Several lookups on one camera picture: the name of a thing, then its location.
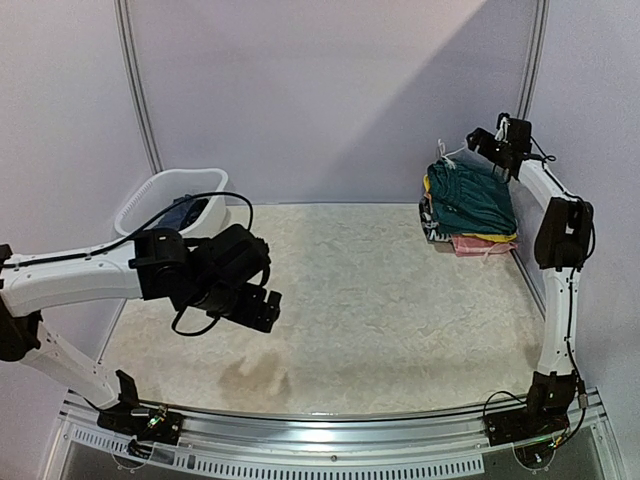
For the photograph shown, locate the aluminium frame post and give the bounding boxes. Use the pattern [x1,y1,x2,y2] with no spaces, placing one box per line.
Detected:
[516,0,550,119]
[114,0,163,174]

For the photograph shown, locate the yellow folded shorts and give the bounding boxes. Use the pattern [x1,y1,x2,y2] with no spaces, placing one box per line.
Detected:
[423,175,517,242]

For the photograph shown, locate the pink folded garment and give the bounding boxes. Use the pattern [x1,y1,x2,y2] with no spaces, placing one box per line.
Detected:
[452,235,516,257]

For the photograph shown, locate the black white patterned garment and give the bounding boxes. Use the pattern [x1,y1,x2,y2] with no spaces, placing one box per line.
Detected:
[418,196,452,244]

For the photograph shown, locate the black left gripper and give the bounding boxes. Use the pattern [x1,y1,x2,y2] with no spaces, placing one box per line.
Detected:
[186,278,282,333]

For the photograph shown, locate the right aluminium frame post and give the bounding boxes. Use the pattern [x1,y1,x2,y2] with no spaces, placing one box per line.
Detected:
[516,0,550,119]

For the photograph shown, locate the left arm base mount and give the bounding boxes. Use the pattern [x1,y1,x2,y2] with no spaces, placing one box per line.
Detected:
[93,370,185,460]

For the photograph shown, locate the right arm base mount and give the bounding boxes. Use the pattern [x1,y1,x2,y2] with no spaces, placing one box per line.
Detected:
[482,371,588,467]

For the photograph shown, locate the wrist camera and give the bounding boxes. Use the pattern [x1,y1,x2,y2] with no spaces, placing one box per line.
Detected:
[506,117,532,152]
[191,224,271,289]

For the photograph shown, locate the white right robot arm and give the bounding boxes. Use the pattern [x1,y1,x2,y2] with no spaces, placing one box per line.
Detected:
[466,128,594,377]

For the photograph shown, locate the left aluminium frame post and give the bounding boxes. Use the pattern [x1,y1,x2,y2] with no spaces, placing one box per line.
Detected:
[114,0,163,174]

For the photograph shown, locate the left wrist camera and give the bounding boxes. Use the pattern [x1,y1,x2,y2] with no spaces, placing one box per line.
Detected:
[191,224,271,289]

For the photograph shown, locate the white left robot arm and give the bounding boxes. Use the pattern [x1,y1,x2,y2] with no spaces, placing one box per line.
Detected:
[1,224,282,434]

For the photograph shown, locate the navy blue garment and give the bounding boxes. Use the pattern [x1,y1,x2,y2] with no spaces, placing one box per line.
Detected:
[153,195,209,231]

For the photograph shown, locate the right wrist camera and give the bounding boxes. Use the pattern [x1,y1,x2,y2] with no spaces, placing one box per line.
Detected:
[506,117,532,152]

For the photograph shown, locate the white plastic laundry basket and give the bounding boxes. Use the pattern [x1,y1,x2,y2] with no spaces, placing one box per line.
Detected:
[114,168,229,238]

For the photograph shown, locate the aluminium front rail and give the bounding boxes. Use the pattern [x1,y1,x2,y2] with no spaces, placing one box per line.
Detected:
[45,391,625,479]

